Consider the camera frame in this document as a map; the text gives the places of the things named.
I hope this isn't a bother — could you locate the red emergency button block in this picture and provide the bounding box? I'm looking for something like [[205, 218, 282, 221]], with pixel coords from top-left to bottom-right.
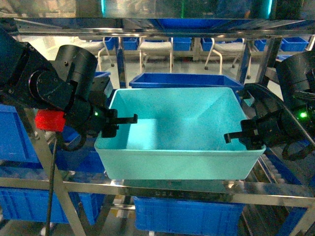
[[35, 110, 66, 132]]

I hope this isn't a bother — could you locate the white chair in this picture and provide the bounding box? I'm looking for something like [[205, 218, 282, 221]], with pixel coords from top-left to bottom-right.
[[204, 37, 245, 75], [78, 36, 115, 71], [138, 37, 174, 73]]

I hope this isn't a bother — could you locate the teal plastic bin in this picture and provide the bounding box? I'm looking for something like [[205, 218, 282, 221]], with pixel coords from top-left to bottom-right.
[[94, 87, 265, 180]]

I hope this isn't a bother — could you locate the white chair centre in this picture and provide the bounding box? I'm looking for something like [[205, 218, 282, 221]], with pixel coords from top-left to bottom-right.
[[138, 37, 174, 73]]

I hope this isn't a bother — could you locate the blue bin behind teal bin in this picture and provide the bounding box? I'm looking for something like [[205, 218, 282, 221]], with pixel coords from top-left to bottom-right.
[[129, 73, 244, 99]]

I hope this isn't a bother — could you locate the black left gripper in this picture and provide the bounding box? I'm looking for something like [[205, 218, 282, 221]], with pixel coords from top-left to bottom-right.
[[64, 76, 138, 138]]

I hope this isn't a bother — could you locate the white chair right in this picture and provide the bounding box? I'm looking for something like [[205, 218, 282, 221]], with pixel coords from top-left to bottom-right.
[[204, 37, 245, 75]]

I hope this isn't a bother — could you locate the stainless steel shelf frame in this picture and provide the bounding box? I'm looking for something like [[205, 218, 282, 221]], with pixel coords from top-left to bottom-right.
[[0, 18, 315, 236]]

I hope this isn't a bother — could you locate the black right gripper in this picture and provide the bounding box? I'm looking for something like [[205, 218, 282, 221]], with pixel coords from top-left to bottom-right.
[[224, 110, 300, 150]]

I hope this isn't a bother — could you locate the blue bin bottom left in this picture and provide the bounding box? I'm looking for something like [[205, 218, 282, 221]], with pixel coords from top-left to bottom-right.
[[0, 187, 106, 225]]

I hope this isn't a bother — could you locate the blue bin bottom centre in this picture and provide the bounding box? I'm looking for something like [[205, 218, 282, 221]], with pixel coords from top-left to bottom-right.
[[133, 197, 245, 236]]

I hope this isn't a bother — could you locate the blue bin middle left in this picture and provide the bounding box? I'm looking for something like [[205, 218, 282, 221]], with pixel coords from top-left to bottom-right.
[[0, 104, 40, 167]]

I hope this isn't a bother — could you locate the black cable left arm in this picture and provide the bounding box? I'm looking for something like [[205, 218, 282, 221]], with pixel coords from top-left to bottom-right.
[[44, 130, 87, 236]]

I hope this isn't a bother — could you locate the white chair left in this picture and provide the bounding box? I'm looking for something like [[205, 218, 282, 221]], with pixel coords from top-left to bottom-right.
[[78, 36, 115, 71]]

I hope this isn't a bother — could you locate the blue bin top shelf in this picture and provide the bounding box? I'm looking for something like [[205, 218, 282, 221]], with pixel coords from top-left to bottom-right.
[[152, 18, 234, 30]]

